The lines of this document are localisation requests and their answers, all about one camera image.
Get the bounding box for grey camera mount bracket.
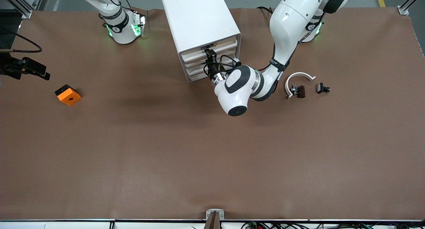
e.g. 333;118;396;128
203;208;225;229

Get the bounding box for brown table mat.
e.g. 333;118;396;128
0;7;425;221

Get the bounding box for bundle of cables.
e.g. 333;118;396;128
241;221;425;229

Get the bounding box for white curved plastic piece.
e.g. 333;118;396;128
285;72;316;100

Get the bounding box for orange and black box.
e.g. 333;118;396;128
54;84;82;106

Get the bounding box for small brown metal component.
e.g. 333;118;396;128
291;84;306;99

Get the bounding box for white table edge rail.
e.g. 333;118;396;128
0;218;425;229

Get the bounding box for aluminium frame post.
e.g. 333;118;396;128
0;0;45;19
397;0;425;15

